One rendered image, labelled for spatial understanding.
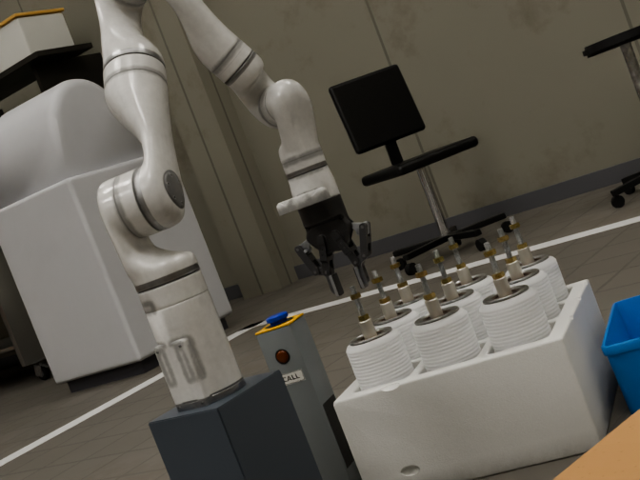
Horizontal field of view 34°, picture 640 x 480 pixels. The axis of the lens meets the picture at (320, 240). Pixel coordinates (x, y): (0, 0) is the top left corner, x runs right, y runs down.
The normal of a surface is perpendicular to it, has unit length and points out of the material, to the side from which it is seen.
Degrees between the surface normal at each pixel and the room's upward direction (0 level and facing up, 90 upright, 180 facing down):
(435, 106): 90
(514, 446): 90
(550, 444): 90
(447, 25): 90
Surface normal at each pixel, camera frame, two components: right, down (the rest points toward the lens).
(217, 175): -0.55, 0.26
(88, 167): 0.77, -0.26
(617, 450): -0.36, -0.93
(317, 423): -0.33, 0.19
